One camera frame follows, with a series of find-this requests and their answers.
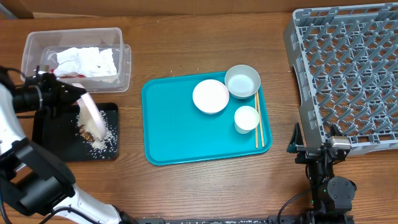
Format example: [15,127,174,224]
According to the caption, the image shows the grey-green bowl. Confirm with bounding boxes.
[224,65,261,99]

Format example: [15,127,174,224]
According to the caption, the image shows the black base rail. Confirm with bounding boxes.
[132,214,355,224]

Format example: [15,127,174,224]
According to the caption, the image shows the small white cup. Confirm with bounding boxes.
[234,106,259,134]

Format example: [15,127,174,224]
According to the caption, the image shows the brown food scrap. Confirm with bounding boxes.
[79,125,95,142]

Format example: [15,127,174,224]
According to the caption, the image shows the clear plastic bin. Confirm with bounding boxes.
[21,27,132,93]

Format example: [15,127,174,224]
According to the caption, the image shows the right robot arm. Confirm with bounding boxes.
[277,123,357,223]

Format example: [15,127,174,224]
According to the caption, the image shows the white napkin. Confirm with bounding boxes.
[55,47,118,78]

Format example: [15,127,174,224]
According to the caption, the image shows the large white plate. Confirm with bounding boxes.
[76,92,106,141]

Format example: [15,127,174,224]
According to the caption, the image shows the wooden chopstick right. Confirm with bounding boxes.
[256,91,265,147]

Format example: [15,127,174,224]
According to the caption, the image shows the red snack wrapper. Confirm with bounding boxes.
[50,69,85,78]

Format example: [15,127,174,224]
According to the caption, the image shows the wooden chopstick left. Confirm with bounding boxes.
[254,92,259,149]

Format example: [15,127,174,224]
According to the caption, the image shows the black plastic tray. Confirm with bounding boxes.
[32,103,119,162]

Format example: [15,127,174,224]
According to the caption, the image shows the pink shallow bowl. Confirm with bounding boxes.
[192,79,229,114]

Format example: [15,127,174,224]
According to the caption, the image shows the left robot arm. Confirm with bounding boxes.
[1,67,136,224]

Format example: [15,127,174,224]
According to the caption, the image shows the wooden chopstick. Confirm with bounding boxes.
[254,92,259,149]
[256,91,265,147]

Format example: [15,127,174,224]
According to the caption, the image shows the grey dishwasher rack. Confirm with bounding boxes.
[284,2,397,155]

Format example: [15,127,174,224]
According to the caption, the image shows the teal serving tray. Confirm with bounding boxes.
[142,72,272,166]

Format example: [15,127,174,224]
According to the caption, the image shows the rice grains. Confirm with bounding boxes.
[76,110,118,159]

